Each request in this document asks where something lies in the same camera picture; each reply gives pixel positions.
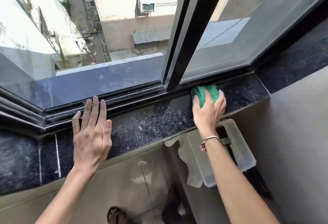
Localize person's left hand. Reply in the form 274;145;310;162
72;96;112;175

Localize person's right hand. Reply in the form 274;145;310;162
192;89;227;140

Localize green cleaning cloth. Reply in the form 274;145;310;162
191;85;220;109

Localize person's left forearm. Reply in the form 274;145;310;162
35;166;103;224

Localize person's right forearm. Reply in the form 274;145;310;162
204;135;281;224

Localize black window sliding track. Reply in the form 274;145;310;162
0;71;258;132

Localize grey outside window ledge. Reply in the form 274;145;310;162
49;53;165;105

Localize dark granite window sill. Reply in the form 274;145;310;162
0;72;271;196

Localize translucent plastic tray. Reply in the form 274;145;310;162
187;118;257;188

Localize person's sandalled foot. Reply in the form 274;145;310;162
107;206;135;224

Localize grey concrete awning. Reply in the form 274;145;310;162
132;25;172;45

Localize tinted window glass pane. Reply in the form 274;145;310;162
180;0;328;83

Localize white window air conditioner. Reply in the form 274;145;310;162
137;0;156;14

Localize thin wrist bracelet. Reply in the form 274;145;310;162
200;135;221;152

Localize black window frame post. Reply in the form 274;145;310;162
161;0;233;93

